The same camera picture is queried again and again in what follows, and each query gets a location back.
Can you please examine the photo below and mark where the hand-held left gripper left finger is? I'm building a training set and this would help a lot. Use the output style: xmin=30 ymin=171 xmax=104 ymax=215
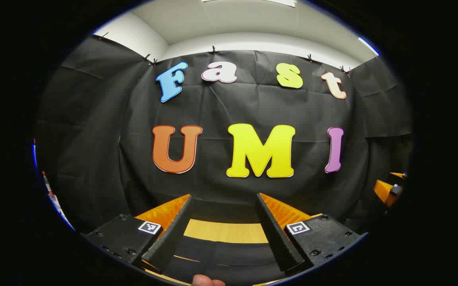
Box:
xmin=80 ymin=193 xmax=194 ymax=275

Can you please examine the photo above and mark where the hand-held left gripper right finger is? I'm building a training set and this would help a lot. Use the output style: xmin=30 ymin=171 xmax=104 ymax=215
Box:
xmin=256 ymin=193 xmax=369 ymax=276

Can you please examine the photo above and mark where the white and red object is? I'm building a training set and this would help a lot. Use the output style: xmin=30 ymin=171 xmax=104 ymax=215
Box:
xmin=32 ymin=138 xmax=76 ymax=232

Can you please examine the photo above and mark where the black backdrop cloth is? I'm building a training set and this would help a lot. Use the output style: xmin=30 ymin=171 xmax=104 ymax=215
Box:
xmin=34 ymin=34 xmax=413 ymax=235

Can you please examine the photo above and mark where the row of black cloth clips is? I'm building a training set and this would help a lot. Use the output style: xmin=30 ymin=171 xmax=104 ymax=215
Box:
xmin=98 ymin=32 xmax=378 ymax=75

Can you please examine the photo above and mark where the ceiling light panel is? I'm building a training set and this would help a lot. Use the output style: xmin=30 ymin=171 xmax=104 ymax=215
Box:
xmin=202 ymin=0 xmax=298 ymax=8

